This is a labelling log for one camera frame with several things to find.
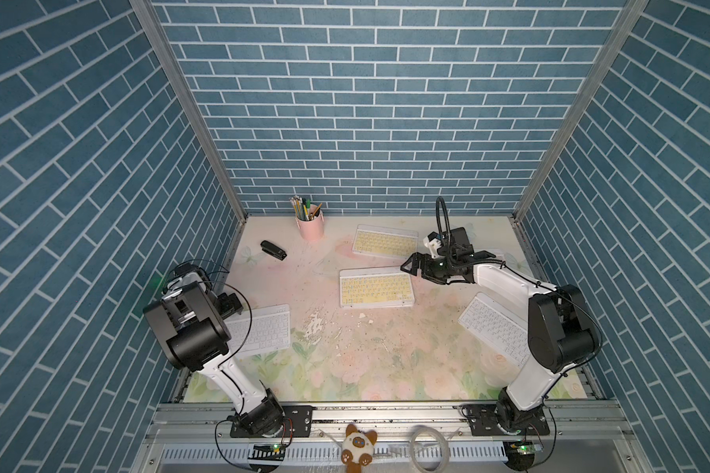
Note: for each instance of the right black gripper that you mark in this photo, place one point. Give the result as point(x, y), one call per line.
point(425, 258)

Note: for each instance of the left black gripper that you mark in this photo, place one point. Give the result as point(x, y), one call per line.
point(229, 304)

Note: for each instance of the white keyboard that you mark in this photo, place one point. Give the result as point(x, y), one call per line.
point(270, 331)
point(495, 325)

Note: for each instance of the yellow keyboard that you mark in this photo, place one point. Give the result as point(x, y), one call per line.
point(384, 242)
point(375, 288)

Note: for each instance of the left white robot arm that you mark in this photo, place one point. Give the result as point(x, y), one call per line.
point(188, 321)

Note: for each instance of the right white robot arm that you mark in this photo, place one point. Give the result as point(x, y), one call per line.
point(561, 335)

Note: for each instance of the pink keyboard right back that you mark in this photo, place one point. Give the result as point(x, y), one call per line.
point(497, 255)

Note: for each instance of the pink pencil cup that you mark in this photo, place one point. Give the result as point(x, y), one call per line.
point(312, 230)

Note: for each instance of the pencils in cup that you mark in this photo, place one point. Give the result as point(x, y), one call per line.
point(305, 209)

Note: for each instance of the plush toy cat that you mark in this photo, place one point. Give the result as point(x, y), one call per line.
point(358, 448)

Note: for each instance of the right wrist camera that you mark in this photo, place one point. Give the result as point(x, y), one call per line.
point(454, 242)

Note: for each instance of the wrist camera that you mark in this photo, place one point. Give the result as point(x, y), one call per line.
point(454, 242)
point(187, 275)

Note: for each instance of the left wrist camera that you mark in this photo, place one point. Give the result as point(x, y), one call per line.
point(187, 275)

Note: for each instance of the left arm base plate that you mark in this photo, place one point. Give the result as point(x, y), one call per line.
point(269, 422)

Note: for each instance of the aluminium front rail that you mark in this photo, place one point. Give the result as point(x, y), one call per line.
point(413, 436)

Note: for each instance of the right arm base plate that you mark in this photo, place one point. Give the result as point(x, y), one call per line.
point(494, 419)

